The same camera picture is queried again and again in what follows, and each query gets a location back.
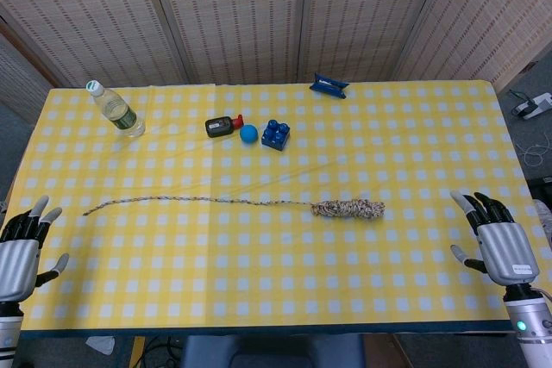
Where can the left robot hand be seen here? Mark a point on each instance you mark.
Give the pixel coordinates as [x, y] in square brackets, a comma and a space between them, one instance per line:
[17, 260]

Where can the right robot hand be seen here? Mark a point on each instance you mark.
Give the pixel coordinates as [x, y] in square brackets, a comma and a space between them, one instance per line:
[509, 251]

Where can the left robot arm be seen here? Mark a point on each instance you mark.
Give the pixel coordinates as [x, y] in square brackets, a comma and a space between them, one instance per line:
[8, 333]

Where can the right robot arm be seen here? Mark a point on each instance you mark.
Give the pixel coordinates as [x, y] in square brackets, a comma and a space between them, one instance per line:
[532, 325]

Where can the clear plastic water bottle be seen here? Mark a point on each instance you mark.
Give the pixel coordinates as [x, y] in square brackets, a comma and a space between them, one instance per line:
[121, 116]

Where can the yellow checked tablecloth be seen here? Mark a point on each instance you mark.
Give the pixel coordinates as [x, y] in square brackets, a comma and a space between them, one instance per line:
[276, 264]

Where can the black device with red cap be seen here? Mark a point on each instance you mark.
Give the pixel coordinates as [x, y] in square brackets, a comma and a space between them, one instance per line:
[219, 126]

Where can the blue foil packet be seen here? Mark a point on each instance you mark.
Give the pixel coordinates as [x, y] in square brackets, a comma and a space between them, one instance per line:
[328, 85]

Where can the blue padded seat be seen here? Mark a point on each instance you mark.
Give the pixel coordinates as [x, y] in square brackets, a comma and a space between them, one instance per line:
[271, 353]

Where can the blue toy building block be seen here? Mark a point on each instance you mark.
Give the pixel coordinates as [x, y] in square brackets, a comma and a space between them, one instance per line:
[276, 137]

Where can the blue ball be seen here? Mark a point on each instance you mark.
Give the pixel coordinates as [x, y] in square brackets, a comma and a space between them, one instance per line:
[249, 134]

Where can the bamboo folding screen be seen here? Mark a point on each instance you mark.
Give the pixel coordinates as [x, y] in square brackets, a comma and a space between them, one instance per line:
[241, 19]

